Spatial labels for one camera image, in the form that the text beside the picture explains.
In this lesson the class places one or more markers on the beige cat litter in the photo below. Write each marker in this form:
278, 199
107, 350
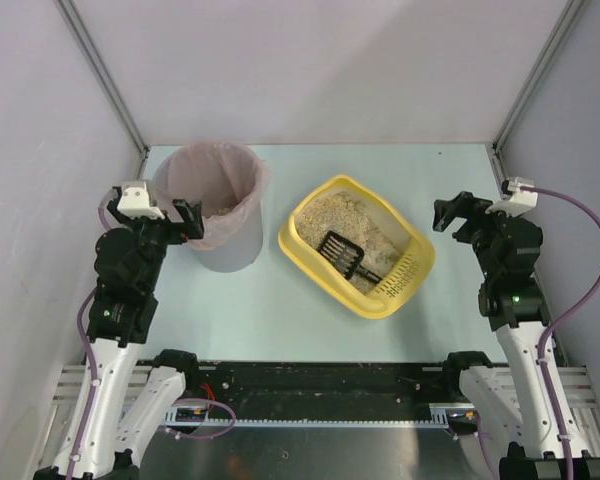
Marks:
347, 216

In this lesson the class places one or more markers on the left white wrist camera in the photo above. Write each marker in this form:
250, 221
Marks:
137, 200

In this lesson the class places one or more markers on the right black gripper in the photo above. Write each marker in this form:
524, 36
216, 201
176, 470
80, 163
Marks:
471, 220

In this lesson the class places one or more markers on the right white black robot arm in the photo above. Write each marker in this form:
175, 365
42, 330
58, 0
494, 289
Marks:
531, 434

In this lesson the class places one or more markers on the grey trash bin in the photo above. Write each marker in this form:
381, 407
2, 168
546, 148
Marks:
240, 251

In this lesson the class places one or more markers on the pink plastic bin liner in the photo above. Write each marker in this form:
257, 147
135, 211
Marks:
227, 178

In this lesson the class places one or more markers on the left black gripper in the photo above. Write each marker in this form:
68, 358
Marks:
167, 223

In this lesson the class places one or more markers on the grey slotted cable duct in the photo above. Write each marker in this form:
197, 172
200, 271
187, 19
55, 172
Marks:
439, 415

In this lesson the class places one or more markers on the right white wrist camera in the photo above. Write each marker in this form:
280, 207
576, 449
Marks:
519, 196

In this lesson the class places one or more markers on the left aluminium frame post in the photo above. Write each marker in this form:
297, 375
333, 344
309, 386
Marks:
78, 29

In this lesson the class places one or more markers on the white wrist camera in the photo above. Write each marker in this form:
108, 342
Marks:
519, 196
137, 200

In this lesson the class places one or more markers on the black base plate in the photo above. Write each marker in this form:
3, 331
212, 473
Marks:
328, 391

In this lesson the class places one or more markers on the right aluminium frame post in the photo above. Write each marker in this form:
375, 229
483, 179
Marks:
560, 33

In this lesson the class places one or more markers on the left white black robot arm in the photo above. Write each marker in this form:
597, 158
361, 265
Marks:
103, 440

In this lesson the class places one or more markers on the black slotted litter scoop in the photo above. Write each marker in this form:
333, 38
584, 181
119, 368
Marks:
345, 257

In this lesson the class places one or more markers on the aluminium frame post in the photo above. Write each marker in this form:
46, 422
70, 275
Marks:
560, 33
78, 29

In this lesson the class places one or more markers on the yellow litter box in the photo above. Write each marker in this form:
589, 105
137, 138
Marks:
397, 287

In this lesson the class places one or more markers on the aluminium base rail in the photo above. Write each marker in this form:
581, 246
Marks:
70, 382

